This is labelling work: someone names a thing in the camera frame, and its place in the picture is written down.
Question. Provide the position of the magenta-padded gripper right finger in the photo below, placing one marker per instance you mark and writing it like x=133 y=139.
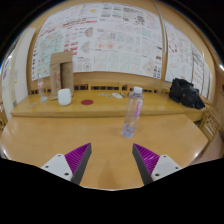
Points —
x=163 y=165

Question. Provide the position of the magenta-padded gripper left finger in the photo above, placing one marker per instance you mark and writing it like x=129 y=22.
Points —
x=60 y=165

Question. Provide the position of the clear plastic water bottle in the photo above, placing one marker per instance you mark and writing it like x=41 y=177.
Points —
x=133 y=113

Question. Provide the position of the wooden chair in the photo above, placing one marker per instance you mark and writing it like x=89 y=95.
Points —
x=2 y=118
x=211 y=123

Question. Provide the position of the small slanted sticker card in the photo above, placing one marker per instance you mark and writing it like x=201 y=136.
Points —
x=32 y=105

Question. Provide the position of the small blue sticker card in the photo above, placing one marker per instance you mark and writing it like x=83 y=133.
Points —
x=44 y=99

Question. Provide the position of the white cup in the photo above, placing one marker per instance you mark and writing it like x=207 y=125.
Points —
x=64 y=97

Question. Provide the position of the flat round red coaster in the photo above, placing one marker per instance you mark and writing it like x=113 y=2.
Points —
x=87 y=102

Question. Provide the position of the black bag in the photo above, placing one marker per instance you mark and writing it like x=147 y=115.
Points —
x=183 y=93

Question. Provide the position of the small red-labelled clear bottle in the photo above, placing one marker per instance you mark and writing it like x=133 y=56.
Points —
x=41 y=88

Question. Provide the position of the blue oval sticker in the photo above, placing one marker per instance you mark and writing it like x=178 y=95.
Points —
x=101 y=94

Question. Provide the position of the brown cardboard box stand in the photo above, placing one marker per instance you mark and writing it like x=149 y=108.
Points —
x=62 y=60

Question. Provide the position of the wooden slatted back rail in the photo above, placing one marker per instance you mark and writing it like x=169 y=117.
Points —
x=100 y=87

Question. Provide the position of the wall poster with red marks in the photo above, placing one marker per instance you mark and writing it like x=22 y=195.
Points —
x=178 y=53

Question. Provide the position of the wall poster with round logo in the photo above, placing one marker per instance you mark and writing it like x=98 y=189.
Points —
x=73 y=36

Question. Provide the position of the wall poster with diagram grid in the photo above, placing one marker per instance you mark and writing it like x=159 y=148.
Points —
x=130 y=40

